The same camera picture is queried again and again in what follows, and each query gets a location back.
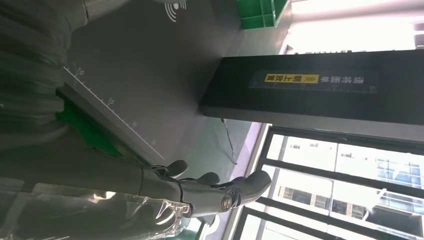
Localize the green conveyor belt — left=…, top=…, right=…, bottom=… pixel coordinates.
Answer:
left=55, top=94, right=125, bottom=159

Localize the thin grey power cable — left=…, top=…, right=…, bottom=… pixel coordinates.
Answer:
left=220, top=118, right=239, bottom=166

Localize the green plastic crate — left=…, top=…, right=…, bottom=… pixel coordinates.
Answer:
left=236, top=0, right=290, bottom=31

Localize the black weighing scanner device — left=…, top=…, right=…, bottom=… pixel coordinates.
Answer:
left=56, top=0, right=424, bottom=167

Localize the black window frame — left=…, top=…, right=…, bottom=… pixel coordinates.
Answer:
left=231, top=125, right=424, bottom=240

